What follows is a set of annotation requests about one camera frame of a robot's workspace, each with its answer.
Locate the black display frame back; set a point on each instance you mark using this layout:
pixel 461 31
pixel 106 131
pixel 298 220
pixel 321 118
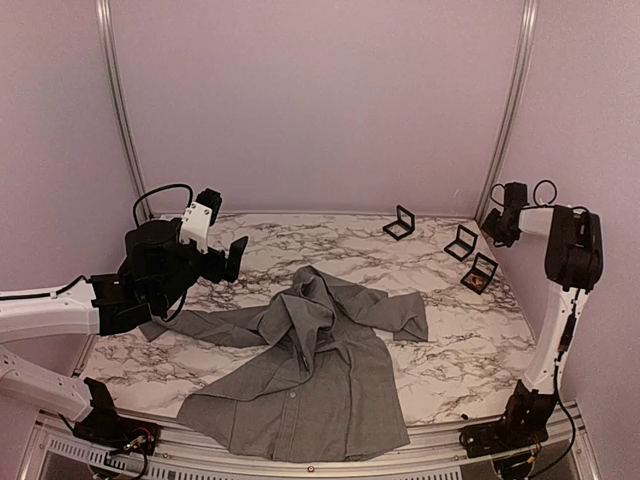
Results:
pixel 403 226

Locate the left aluminium frame post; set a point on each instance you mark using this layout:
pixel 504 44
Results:
pixel 107 35

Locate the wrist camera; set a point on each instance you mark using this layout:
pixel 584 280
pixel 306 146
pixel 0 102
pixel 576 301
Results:
pixel 198 217
pixel 515 195

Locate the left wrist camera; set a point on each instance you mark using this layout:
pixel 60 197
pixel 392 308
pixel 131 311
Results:
pixel 198 217

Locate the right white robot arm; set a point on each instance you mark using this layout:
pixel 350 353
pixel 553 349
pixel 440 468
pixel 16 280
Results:
pixel 573 264

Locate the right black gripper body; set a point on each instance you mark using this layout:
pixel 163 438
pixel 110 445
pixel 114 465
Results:
pixel 497 231

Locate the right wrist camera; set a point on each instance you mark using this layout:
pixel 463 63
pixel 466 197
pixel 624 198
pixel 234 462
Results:
pixel 515 195

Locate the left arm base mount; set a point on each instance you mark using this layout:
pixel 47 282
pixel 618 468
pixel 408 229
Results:
pixel 106 427

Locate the black display frame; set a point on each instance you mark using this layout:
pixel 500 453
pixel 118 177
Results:
pixel 403 226
pixel 463 245
pixel 483 266

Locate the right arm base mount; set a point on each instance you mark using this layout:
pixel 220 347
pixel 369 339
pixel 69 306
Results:
pixel 522 424

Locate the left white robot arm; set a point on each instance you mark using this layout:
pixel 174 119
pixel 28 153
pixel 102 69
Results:
pixel 164 259

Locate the grey button-up shirt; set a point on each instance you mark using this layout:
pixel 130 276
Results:
pixel 323 387

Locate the front aluminium rail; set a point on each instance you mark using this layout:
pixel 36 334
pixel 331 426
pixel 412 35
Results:
pixel 433 452

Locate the black display frame middle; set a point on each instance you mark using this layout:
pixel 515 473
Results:
pixel 463 245

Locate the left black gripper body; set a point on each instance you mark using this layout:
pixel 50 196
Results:
pixel 215 271

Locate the orange portrait brooch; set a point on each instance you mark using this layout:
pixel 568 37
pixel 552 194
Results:
pixel 477 281

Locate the black display frame front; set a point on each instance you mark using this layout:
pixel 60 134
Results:
pixel 483 266

